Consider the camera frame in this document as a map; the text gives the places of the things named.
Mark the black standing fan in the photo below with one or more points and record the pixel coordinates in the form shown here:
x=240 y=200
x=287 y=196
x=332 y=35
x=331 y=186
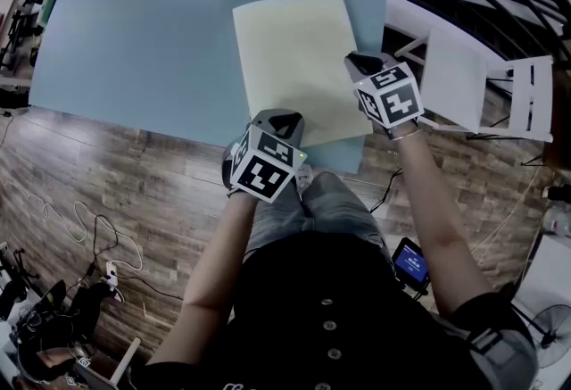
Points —
x=553 y=330

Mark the person's grey jeans legs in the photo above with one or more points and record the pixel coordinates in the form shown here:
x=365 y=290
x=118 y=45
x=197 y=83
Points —
x=330 y=209

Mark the white folding chair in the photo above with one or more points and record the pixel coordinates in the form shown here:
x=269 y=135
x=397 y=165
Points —
x=455 y=76

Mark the person's left forearm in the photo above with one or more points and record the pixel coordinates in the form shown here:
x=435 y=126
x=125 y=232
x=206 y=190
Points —
x=214 y=272

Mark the person's white shoe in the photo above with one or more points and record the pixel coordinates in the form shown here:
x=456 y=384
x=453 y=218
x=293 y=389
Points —
x=304 y=177

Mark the small black device blue screen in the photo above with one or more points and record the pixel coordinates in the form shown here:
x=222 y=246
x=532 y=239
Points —
x=412 y=265

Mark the pale yellow folder item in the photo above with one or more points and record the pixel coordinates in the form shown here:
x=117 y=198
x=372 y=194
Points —
x=296 y=67

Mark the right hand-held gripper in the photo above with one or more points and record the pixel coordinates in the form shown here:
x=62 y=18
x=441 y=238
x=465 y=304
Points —
x=392 y=96

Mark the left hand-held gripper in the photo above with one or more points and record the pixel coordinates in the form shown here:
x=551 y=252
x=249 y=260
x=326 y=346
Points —
x=262 y=165

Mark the person's black buttoned shirt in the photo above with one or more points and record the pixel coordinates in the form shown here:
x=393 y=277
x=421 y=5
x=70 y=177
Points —
x=330 y=326

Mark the wooden stick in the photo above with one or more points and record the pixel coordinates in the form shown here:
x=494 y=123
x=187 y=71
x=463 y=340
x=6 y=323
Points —
x=125 y=361

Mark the person's right forearm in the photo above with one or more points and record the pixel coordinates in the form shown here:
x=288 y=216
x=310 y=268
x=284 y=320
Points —
x=439 y=223

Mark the black equipment pile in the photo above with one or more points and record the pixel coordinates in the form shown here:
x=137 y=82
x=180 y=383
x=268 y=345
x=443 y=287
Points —
x=53 y=326

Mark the white power adapter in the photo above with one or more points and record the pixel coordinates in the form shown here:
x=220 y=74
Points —
x=111 y=271

